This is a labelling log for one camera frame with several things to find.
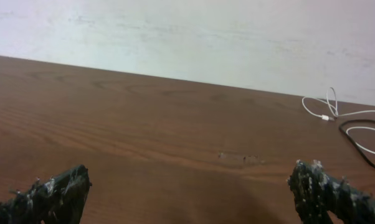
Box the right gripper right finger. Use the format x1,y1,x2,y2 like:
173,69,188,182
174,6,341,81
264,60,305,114
287,160,375,223

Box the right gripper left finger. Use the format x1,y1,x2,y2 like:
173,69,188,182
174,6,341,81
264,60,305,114
0,165,92,224

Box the black usb cable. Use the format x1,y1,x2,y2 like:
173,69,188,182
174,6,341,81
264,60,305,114
338,119,375,175

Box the white usb cable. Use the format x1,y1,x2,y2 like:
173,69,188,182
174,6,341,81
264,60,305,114
301,86,375,158

